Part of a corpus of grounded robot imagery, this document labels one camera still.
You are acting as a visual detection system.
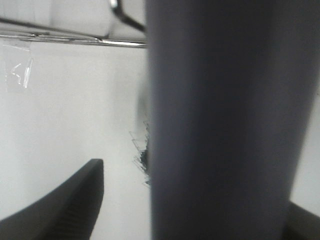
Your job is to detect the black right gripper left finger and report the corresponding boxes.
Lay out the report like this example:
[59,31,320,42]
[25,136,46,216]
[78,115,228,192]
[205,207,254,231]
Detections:
[0,159,104,240]

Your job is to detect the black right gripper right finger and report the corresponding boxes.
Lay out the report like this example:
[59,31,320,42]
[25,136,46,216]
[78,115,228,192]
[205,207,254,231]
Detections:
[284,202,320,240]

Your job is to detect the purple hand brush black bristles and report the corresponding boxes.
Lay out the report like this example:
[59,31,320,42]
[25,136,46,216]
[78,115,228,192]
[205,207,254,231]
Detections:
[145,0,320,240]

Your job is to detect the clear adhesive tape piece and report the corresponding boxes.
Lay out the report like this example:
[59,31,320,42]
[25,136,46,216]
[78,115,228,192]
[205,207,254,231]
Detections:
[2,40,33,93]

